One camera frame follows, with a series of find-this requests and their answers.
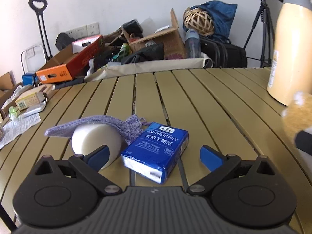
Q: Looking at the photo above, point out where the white and yellow plush hamster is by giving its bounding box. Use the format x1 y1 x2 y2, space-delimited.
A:
281 91 312 141

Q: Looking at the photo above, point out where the blue tissue pack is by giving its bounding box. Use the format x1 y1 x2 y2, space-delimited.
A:
121 122 189 184

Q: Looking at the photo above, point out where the white foam roll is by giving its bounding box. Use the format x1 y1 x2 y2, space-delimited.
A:
71 124 125 169

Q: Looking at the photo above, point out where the tan folding camping table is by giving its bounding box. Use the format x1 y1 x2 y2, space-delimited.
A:
1 69 311 233

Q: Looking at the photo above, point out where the lavender knit pouch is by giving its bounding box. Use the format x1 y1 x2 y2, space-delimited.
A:
44 114 147 145

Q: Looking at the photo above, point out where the yellow thermos jug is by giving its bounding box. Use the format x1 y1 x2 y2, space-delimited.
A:
267 0 311 106

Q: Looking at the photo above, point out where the orange cardboard box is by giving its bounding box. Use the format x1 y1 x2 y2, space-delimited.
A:
36 35 105 84

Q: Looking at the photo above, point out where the grey water bottle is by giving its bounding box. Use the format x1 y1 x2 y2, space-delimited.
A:
185 29 201 59

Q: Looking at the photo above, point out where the brown open cardboard box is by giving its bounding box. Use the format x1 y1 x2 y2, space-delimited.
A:
122 9 186 60

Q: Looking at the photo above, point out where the rattan woven ball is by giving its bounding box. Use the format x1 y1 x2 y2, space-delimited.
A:
183 7 215 36

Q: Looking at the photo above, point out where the blue fabric bag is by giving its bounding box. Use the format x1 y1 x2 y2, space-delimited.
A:
183 0 238 43

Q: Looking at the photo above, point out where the camera tripod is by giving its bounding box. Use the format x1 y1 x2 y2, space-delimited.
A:
243 0 284 68

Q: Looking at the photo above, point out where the black cart handle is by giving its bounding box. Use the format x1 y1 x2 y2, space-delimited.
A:
28 0 53 61

